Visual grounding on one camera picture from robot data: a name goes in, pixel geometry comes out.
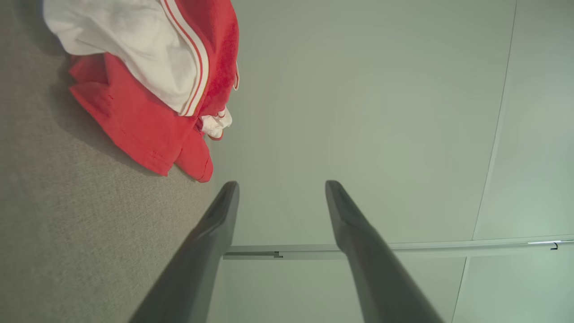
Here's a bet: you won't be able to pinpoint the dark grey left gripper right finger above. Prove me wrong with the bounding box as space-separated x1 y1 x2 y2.
325 180 444 323

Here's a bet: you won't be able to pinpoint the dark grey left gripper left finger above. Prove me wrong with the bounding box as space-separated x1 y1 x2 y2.
130 181 240 323

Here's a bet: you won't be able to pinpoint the red white shorts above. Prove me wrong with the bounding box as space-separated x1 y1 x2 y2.
68 53 214 183

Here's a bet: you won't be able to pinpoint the red white jersey shirt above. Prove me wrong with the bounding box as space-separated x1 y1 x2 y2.
43 0 240 140

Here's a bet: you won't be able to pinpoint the grey fabric sofa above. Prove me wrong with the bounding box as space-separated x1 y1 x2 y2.
0 0 240 323

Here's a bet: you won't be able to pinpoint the grey partition post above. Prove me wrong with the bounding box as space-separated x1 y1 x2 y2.
223 239 574 261

